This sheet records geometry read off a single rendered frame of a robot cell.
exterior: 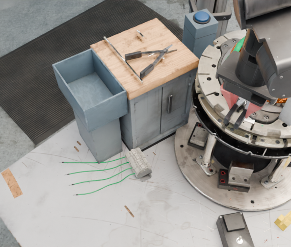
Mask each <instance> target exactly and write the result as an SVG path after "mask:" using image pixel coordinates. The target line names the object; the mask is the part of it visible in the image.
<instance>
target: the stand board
mask: <svg viewBox="0 0 291 247"><path fill-rule="evenodd" d="M137 30H139V31H140V32H141V33H142V34H143V36H144V43H143V42H141V40H140V39H139V38H138V37H137V34H136V31H137ZM107 39H108V40H109V41H110V42H111V44H112V45H113V46H114V47H115V48H116V49H117V51H118V52H119V53H120V54H121V55H122V56H123V58H124V59H125V54H127V53H132V52H136V51H141V52H143V51H153V50H163V49H164V48H166V47H168V46H169V45H171V44H172V45H173V46H172V47H170V48H169V49H168V50H169V51H170V50H175V49H177V51H175V52H172V53H169V54H166V55H165V56H164V58H165V63H164V64H162V63H161V62H160V61H159V62H158V63H157V65H156V66H155V67H154V69H153V70H152V71H151V72H150V73H148V74H147V75H146V76H145V77H143V78H142V80H143V85H142V86H141V84H140V83H139V82H138V81H137V80H136V78H135V77H134V76H133V75H132V74H131V72H130V71H129V70H128V69H127V68H126V67H125V65H124V64H123V63H122V62H121V61H120V59H119V58H118V57H117V56H116V55H115V53H114V52H113V51H112V50H111V49H110V48H109V46H108V45H107V44H106V43H105V42H104V40H102V41H100V42H97V43H95V44H92V45H91V46H90V47H91V48H92V49H93V50H94V51H95V52H96V54H97V55H98V56H99V57H100V58H101V60H102V61H103V62H104V63H105V65H106V66H107V67H108V68H109V70H110V71H111V72H112V73H113V75H114V76H115V77H116V78H117V80H118V81H119V82H120V83H121V85H122V86H123V87H124V88H125V90H126V91H127V98H128V99H129V100H131V99H133V98H135V97H137V96H139V95H141V94H143V93H146V92H148V91H150V90H152V89H154V88H156V87H158V86H160V85H162V84H164V83H166V82H168V81H170V80H172V79H175V78H177V77H179V76H181V75H183V74H185V73H187V72H189V71H191V70H193V69H195V68H197V67H198V64H199V59H198V58H197V57H196V56H195V55H194V54H193V53H192V52H191V51H190V50H189V49H188V48H187V47H186V46H185V45H184V44H183V43H182V42H181V41H180V40H179V39H178V38H177V37H176V36H175V35H174V34H173V33H172V32H171V31H170V30H169V29H168V28H167V27H166V26H165V25H163V24H162V23H161V22H160V21H159V20H158V19H157V18H155V19H153V20H150V21H148V22H145V23H143V24H141V25H138V26H136V27H133V28H131V29H128V30H126V31H124V32H121V33H119V34H116V35H114V36H112V37H109V38H107ZM156 59H157V58H156V55H151V56H147V55H146V56H142V57H141V58H136V59H132V60H128V61H127V62H128V63H129V65H130V66H131V67H132V68H133V69H134V71H135V72H136V73H137V74H138V75H139V76H140V72H141V71H142V70H143V69H145V68H146V67H147V66H148V65H150V64H151V63H153V62H154V61H155V60H156Z"/></svg>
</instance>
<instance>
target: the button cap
mask: <svg viewBox="0 0 291 247"><path fill-rule="evenodd" d="M195 20H197V21H199V22H206V21H208V20H209V14H208V13H207V12H204V11H199V12H197V13H196V14H195Z"/></svg>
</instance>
